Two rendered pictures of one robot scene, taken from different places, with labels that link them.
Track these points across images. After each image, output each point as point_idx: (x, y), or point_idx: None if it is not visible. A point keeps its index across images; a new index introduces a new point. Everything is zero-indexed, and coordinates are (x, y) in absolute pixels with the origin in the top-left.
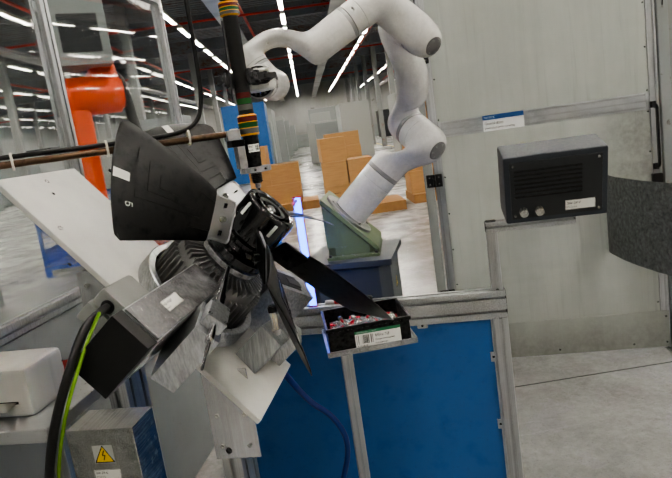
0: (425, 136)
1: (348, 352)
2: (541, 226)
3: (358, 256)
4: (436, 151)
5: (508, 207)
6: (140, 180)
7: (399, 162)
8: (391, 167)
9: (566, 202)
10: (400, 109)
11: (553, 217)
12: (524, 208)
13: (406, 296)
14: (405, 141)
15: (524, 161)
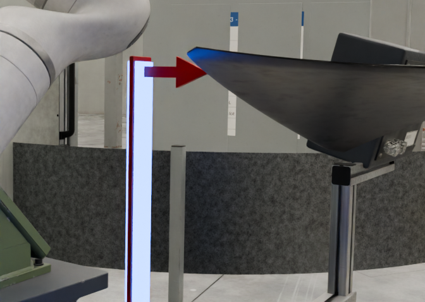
0: None
1: None
2: (379, 174)
3: (9, 281)
4: (143, 31)
5: (379, 138)
6: None
7: (80, 40)
8: (62, 48)
9: (406, 135)
10: None
11: (391, 159)
12: (392, 141)
13: None
14: None
15: (412, 60)
